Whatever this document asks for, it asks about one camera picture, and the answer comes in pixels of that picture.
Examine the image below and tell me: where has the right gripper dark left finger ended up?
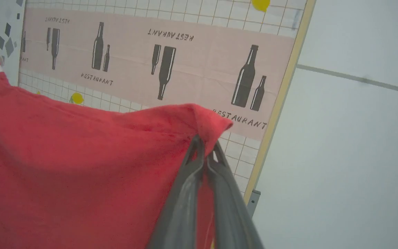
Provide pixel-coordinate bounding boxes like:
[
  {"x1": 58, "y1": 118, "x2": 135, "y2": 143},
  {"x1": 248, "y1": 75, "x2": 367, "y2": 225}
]
[{"x1": 147, "y1": 136, "x2": 206, "y2": 249}]

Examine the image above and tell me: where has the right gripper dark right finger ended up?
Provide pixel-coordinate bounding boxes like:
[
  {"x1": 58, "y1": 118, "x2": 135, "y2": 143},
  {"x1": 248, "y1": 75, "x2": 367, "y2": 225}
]
[{"x1": 205, "y1": 141, "x2": 265, "y2": 249}]

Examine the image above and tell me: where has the red and white garment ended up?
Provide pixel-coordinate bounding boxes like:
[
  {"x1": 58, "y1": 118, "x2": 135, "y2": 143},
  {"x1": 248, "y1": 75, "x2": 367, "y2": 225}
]
[{"x1": 0, "y1": 41, "x2": 234, "y2": 249}]

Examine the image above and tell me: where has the restaurant bottle print grid panel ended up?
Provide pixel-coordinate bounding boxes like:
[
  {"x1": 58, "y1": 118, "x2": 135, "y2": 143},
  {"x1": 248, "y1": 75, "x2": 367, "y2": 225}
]
[{"x1": 18, "y1": 0, "x2": 307, "y2": 195}]

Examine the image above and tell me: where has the grey metal frame bracket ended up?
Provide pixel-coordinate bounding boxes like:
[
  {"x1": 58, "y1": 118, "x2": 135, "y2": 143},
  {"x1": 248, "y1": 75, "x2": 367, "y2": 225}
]
[{"x1": 247, "y1": 189, "x2": 261, "y2": 218}]

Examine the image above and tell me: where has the light wooden panel frame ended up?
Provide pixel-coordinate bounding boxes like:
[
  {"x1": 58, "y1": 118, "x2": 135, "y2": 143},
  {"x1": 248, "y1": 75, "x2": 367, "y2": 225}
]
[{"x1": 243, "y1": 0, "x2": 317, "y2": 205}]

